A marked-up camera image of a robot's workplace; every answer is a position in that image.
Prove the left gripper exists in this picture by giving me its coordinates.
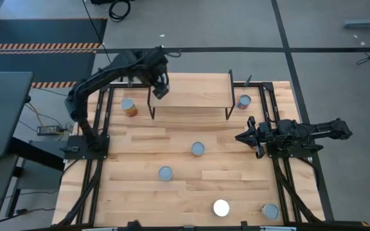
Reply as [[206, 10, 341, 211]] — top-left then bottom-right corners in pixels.
[[148, 59, 170, 99]]

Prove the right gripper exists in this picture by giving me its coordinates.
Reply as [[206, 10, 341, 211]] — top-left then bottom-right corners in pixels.
[[235, 115, 281, 160]]

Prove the peaches label tin can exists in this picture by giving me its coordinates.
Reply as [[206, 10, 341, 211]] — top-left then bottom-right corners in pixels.
[[120, 97, 139, 117]]

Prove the small colourful box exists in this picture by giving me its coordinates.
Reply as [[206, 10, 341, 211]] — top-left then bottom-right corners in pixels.
[[236, 94, 252, 110]]

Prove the orange slices label can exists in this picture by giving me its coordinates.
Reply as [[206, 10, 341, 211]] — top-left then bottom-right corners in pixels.
[[191, 141, 206, 157]]

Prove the pale label tin can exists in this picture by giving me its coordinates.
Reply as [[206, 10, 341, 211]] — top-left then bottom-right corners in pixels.
[[211, 198, 231, 218]]

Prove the corn label tin can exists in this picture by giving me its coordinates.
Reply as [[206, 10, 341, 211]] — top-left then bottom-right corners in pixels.
[[260, 203, 280, 221]]

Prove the sliced carrots label can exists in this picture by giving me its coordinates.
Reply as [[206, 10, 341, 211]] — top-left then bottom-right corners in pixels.
[[158, 166, 174, 182]]

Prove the wooden shelf with black legs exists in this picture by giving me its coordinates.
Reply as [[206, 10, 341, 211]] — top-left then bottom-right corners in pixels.
[[146, 69, 236, 121]]

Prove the black power adapter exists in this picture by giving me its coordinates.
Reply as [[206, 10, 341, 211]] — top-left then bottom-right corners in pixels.
[[36, 125, 62, 135]]

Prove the black mat with hazard stripes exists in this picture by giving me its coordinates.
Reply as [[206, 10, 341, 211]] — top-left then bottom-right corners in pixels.
[[0, 17, 108, 51], [0, 49, 98, 89]]

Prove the dark grey monitor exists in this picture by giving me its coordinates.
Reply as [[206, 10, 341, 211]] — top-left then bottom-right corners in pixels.
[[0, 72, 34, 158]]

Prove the grey metal desk leg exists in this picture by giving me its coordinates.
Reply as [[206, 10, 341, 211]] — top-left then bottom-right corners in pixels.
[[344, 0, 370, 30]]

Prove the black aluminium table frame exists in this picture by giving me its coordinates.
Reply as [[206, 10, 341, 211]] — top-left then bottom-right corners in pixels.
[[56, 74, 333, 231]]

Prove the coiled black cable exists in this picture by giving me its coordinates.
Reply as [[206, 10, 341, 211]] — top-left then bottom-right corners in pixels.
[[109, 0, 131, 22]]

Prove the yellow cable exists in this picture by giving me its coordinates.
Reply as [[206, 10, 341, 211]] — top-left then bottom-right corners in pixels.
[[27, 101, 64, 135]]

